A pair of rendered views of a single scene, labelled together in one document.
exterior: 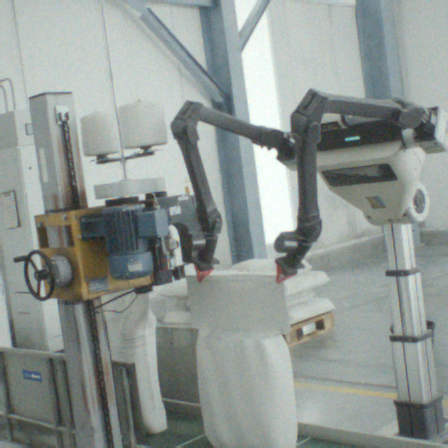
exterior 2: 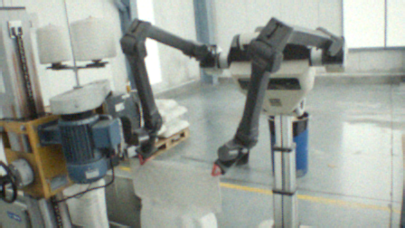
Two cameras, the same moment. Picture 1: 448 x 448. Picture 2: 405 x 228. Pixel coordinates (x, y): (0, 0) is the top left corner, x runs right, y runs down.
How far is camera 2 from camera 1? 1.41 m
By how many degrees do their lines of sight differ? 17
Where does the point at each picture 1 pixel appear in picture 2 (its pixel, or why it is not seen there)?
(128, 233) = (84, 144)
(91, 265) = (51, 166)
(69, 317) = (34, 208)
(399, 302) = (281, 168)
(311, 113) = (277, 43)
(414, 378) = (287, 216)
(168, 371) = (111, 202)
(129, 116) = (81, 32)
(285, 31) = not seen: outside the picture
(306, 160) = (260, 85)
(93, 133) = (47, 44)
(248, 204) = not seen: hidden behind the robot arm
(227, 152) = not seen: hidden behind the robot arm
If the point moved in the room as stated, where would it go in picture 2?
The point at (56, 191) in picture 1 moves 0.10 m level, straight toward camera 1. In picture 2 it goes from (13, 102) to (11, 106)
